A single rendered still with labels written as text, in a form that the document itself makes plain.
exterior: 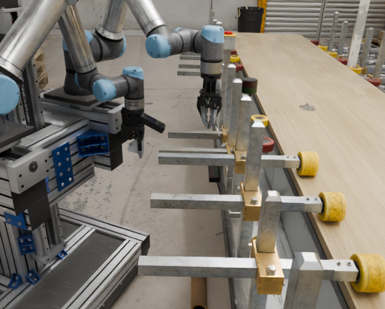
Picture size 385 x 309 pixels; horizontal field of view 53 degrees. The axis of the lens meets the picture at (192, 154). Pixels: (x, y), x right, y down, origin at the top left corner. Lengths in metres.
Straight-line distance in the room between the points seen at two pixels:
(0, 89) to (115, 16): 0.65
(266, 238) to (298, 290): 0.27
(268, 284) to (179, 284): 1.34
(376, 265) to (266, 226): 0.24
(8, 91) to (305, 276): 0.87
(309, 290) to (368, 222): 0.61
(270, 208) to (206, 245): 1.60
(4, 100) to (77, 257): 1.10
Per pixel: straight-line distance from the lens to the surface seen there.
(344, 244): 1.07
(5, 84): 1.12
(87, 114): 1.62
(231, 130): 1.53
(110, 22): 1.62
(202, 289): 2.02
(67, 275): 1.96
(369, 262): 0.91
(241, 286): 1.17
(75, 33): 1.39
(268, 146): 1.51
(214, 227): 2.52
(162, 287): 2.13
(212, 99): 1.33
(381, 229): 1.16
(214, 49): 1.29
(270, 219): 0.82
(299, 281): 0.58
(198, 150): 1.52
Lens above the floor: 1.53
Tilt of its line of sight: 27 degrees down
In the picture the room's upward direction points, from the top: 2 degrees clockwise
